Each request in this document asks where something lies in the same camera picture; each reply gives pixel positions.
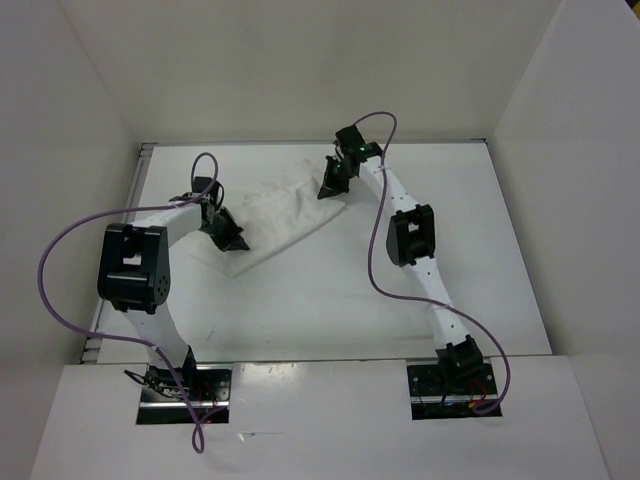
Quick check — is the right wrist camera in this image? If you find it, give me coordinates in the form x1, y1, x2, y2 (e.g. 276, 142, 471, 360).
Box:
359, 142, 383, 158

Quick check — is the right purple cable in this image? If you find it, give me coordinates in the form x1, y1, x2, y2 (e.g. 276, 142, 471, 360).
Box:
349, 111, 511, 417

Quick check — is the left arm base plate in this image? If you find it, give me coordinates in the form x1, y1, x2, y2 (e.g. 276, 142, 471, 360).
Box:
124, 363, 233, 425

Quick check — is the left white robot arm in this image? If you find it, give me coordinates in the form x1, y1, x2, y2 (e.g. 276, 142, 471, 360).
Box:
97, 176, 250, 400

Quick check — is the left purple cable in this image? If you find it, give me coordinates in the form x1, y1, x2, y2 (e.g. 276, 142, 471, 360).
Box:
37, 152, 226, 454

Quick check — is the white pleated skirt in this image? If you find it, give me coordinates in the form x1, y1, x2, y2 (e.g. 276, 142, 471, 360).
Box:
191, 159, 345, 278

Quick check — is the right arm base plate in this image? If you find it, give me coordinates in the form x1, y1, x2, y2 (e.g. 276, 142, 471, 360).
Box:
406, 362, 502, 420

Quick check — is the purple cable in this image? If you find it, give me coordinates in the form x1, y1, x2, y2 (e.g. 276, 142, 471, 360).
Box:
349, 111, 511, 417
37, 152, 226, 454

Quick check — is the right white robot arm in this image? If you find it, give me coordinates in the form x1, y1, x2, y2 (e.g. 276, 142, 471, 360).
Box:
318, 125, 484, 396

